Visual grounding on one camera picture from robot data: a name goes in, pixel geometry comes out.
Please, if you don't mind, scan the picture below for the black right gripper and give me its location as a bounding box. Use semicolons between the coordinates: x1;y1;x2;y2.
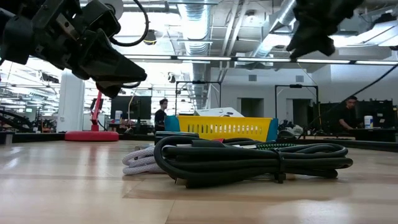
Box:
285;0;364;60

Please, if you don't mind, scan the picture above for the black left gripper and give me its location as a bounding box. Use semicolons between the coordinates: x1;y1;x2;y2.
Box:
29;0;147;99

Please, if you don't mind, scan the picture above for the white braided USB cable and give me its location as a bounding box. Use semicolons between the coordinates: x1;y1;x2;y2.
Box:
122;146;165;175

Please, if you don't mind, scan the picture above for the green black braided cable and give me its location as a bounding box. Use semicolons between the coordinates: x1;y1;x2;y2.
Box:
256;142;296;149

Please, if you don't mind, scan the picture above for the thick black cable bundle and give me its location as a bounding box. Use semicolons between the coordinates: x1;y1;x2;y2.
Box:
154;136;354;189

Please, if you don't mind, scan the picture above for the black monitor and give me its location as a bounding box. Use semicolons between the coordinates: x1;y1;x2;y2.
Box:
110;95;152;121

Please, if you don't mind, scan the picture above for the white pillar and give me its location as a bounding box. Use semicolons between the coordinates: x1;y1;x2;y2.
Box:
57;70;86;133

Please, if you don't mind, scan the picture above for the black ceiling dome device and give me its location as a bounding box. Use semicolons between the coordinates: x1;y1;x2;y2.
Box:
143;29;157;46

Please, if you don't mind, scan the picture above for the person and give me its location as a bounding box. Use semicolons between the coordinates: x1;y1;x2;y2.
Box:
154;98;169;132
337;95;358;130

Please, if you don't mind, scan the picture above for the yellow blue plastic basket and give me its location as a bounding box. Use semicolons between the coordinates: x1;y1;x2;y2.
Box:
164;115;279;142

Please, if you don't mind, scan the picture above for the black background rig frame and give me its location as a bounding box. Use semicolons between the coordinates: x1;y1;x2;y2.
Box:
175;80;222;116
274;84;320;122

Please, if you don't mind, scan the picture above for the red camera stand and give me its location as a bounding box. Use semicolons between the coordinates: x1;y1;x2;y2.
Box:
64;90;119;142

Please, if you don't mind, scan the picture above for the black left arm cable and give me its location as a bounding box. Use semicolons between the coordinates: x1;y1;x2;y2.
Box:
110;0;150;47

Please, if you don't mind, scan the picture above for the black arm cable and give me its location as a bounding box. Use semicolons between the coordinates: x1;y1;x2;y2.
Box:
306;63;398;127
110;0;150;47

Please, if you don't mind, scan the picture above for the white round overhead camera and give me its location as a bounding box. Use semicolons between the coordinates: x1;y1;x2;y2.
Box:
107;0;124;19

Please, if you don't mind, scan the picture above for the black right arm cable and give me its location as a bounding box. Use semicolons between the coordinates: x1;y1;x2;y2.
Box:
306;63;398;127

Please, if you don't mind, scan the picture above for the silver ceiling air duct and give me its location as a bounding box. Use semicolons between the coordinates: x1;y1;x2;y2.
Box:
178;0;213;116

